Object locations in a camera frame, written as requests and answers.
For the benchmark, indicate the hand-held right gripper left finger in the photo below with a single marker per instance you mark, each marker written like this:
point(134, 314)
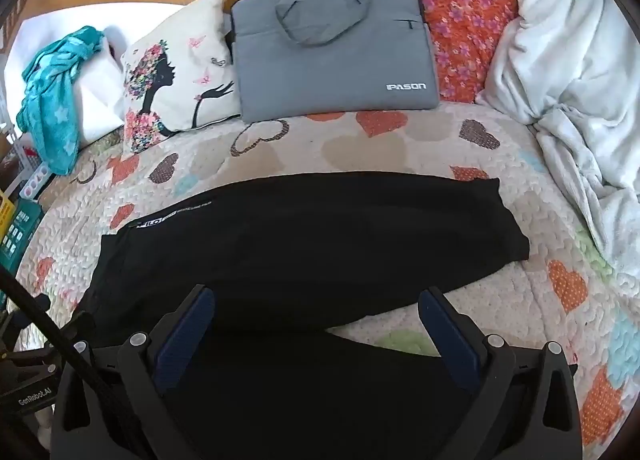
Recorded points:
point(184, 342)

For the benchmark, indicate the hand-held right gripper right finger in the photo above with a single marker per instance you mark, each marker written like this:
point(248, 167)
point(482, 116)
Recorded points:
point(450, 345)

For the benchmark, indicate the black pants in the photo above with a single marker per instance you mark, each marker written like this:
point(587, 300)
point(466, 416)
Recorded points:
point(300, 250)

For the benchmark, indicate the teal box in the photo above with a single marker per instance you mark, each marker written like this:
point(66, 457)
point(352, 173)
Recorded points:
point(20, 235)

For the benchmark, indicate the yellow packet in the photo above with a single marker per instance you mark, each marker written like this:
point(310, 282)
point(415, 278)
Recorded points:
point(6, 212)

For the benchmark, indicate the white box with coloured dots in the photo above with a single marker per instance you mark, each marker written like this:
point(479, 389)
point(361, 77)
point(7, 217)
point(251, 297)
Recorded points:
point(37, 184)

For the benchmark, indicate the heart-print quilt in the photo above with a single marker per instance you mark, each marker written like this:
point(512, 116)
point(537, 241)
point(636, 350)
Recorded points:
point(350, 149)

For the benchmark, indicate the white pillow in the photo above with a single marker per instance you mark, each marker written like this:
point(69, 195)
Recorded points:
point(97, 99)

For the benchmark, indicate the teal star-print cloth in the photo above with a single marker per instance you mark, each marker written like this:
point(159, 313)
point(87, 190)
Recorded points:
point(47, 109)

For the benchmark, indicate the white printed cushion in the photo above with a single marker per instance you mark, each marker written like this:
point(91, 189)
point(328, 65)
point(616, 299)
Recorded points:
point(192, 59)

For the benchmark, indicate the grey laptop bag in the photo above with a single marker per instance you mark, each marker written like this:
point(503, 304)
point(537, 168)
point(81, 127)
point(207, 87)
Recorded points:
point(330, 74)

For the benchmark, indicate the white blanket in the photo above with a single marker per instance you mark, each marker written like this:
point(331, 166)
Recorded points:
point(565, 64)

